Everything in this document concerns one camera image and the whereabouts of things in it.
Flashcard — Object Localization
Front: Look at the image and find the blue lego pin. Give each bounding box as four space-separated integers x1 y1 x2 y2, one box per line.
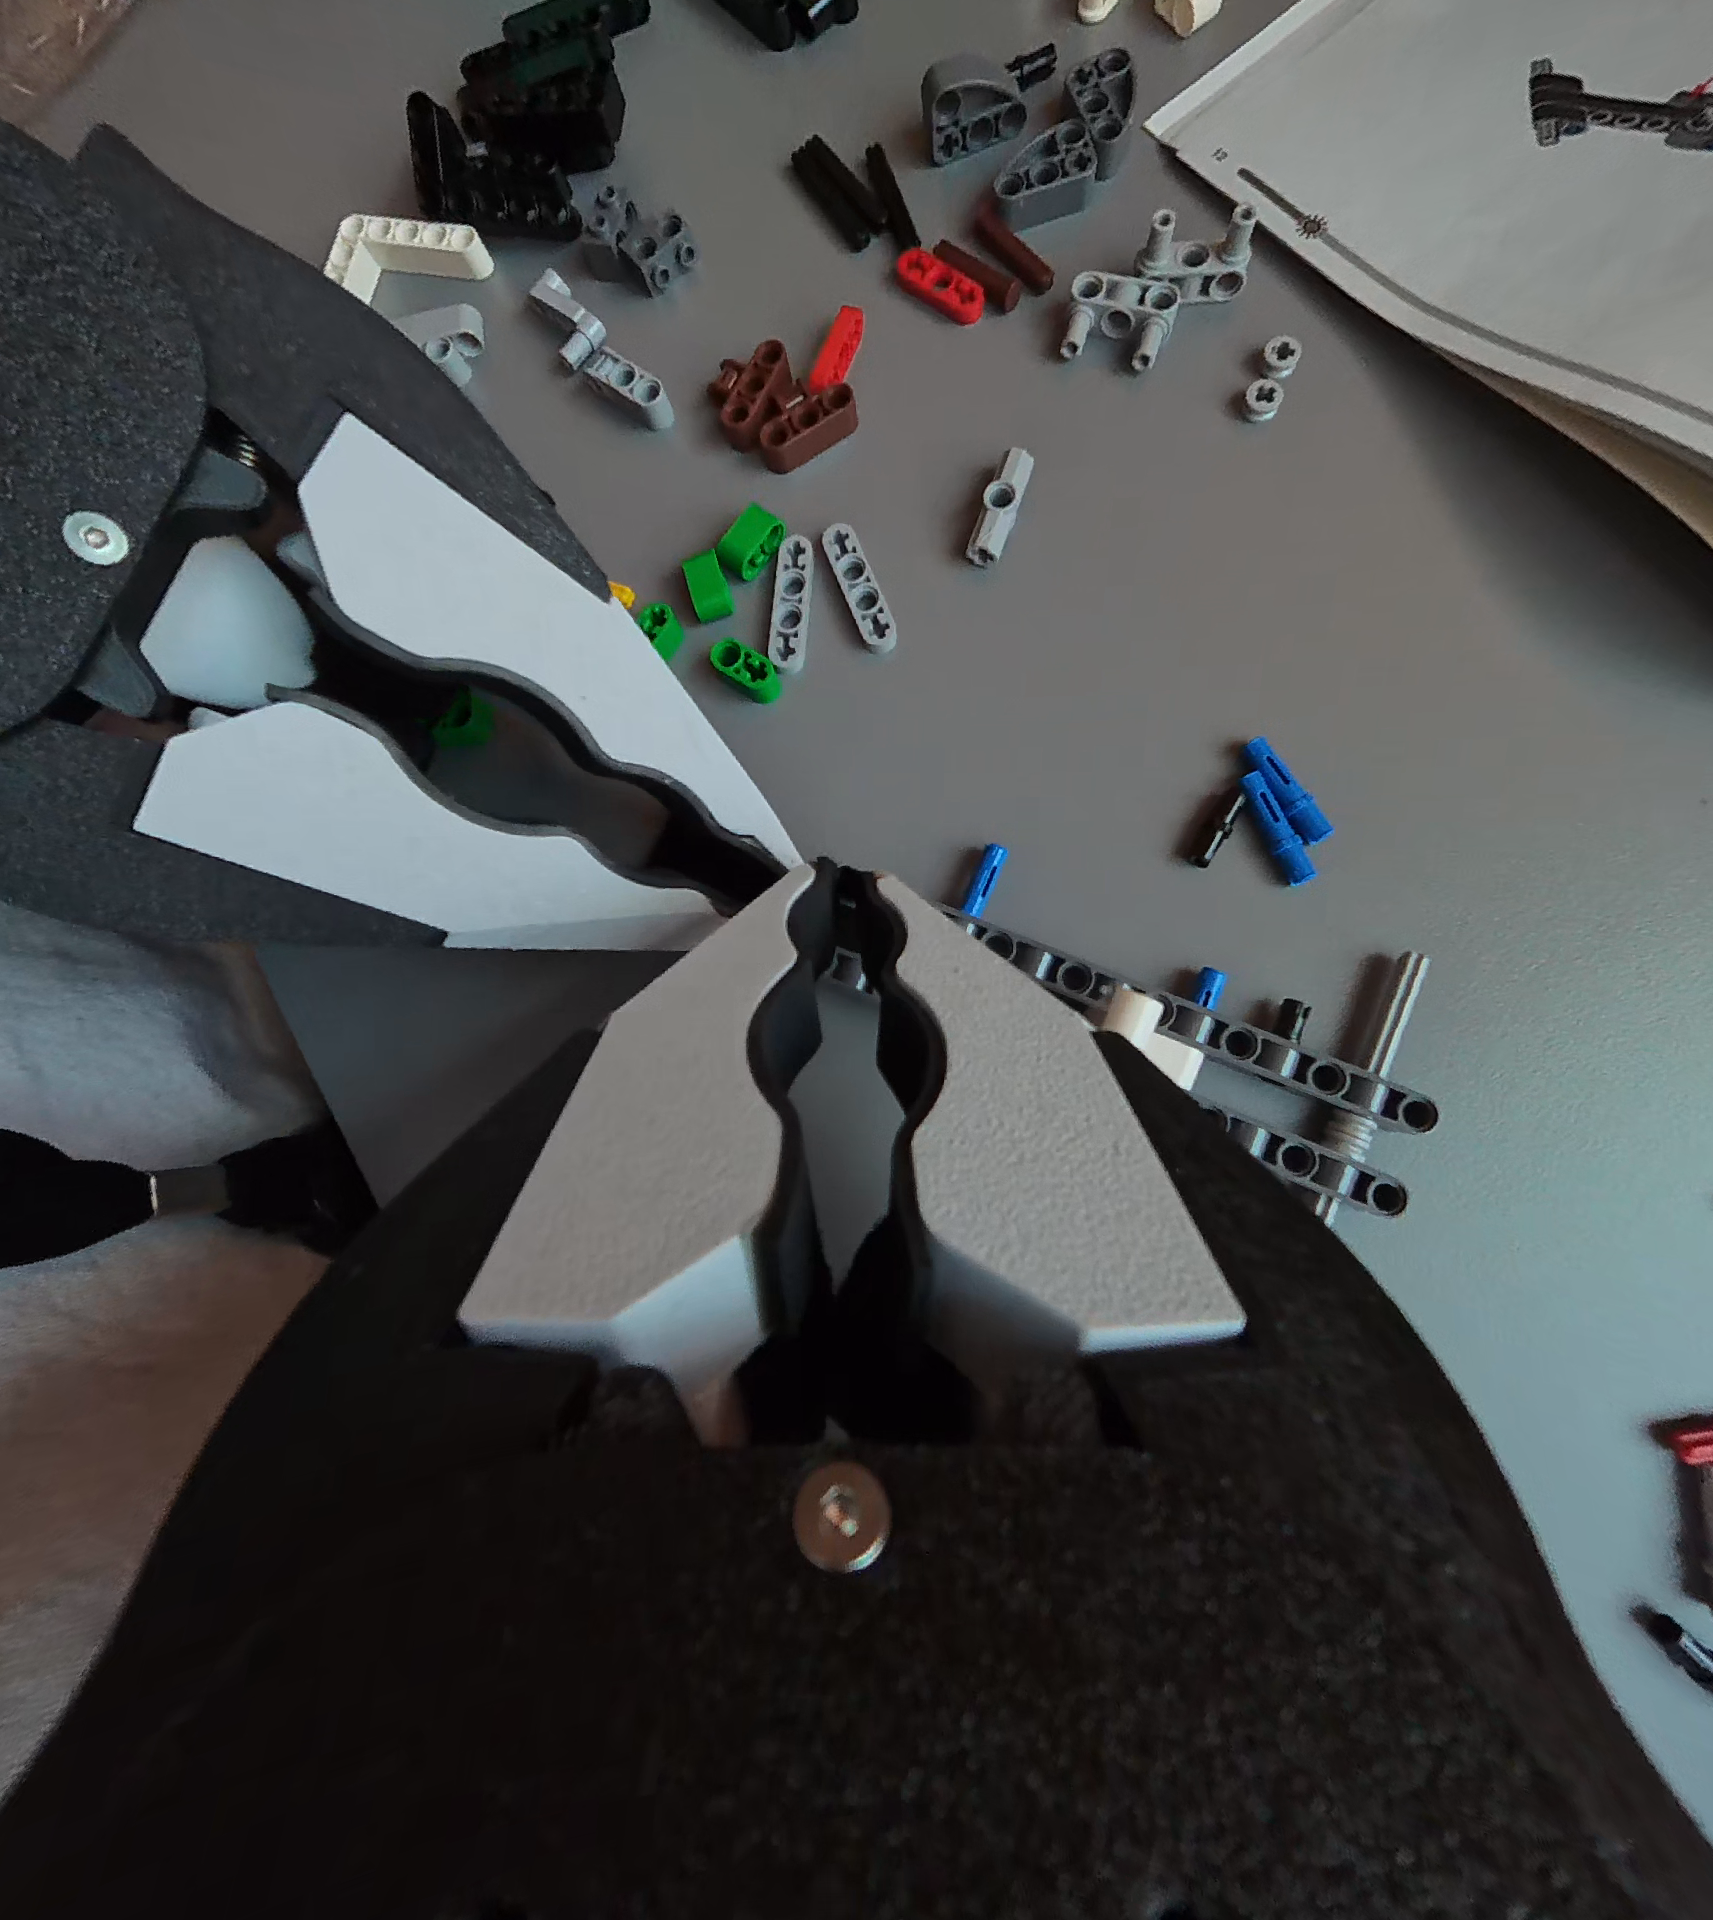
1243 735 1337 846
1235 768 1318 889

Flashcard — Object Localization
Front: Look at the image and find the light grey bent lego connector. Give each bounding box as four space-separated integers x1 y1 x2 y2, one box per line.
525 264 678 438

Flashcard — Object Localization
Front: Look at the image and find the grey thin lego liftarm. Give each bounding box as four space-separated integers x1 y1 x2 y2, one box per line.
765 533 817 673
820 520 900 656

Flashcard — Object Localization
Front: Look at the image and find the black lego axle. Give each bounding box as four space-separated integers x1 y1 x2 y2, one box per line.
862 140 927 258
791 132 882 258

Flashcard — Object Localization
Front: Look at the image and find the brown lego axle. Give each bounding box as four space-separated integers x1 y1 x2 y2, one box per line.
928 239 1024 316
971 216 1063 296

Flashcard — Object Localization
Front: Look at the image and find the black long lego pin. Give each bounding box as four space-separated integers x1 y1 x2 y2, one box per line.
1630 1602 1713 1733

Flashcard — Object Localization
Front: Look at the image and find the dark grey curved lego panel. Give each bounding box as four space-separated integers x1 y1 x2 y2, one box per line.
993 115 1123 235
923 54 1038 168
1064 47 1140 184

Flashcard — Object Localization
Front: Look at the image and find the black lego frame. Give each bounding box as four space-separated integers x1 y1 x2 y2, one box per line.
456 30 631 177

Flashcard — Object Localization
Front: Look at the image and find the white lego angled beam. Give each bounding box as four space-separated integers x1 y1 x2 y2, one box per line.
323 212 496 312

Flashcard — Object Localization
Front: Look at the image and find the brown lego liftarm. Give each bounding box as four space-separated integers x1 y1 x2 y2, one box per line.
756 381 862 481
708 339 798 455

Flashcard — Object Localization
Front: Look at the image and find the lego instruction booklet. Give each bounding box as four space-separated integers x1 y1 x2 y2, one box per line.
1144 0 1713 590

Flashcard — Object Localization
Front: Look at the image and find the dark grey lego connector block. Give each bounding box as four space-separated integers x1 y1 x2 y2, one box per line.
581 181 649 283
623 209 702 300

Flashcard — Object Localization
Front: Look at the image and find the blue axle pin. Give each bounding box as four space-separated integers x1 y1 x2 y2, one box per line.
940 845 1443 1220

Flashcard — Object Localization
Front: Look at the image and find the black lego liftarm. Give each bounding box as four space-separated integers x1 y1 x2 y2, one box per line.
405 88 587 247

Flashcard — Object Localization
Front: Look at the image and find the light grey lego pin connector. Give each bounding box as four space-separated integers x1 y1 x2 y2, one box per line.
1057 266 1188 378
1132 200 1260 299

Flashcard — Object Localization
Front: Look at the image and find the dark green lego beam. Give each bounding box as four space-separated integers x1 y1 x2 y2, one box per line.
498 0 657 78

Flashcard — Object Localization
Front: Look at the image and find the red thin lego liftarm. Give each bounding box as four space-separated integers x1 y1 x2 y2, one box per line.
893 243 987 326

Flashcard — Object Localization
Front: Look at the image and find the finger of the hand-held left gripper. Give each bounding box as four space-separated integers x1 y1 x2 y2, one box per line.
128 682 804 958
137 408 810 911

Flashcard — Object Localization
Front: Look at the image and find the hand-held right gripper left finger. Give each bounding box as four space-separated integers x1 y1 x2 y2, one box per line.
455 859 842 1447

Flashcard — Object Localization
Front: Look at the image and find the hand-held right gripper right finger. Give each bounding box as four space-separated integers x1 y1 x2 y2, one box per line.
856 862 1251 1447

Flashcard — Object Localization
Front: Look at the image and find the grey lego axle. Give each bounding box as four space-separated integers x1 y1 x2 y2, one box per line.
1373 949 1432 1086

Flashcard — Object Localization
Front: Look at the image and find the black lego brick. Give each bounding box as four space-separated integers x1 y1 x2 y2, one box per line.
713 0 858 57

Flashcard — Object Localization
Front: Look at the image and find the light grey lego axle connector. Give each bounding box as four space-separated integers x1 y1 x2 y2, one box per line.
964 445 1038 570

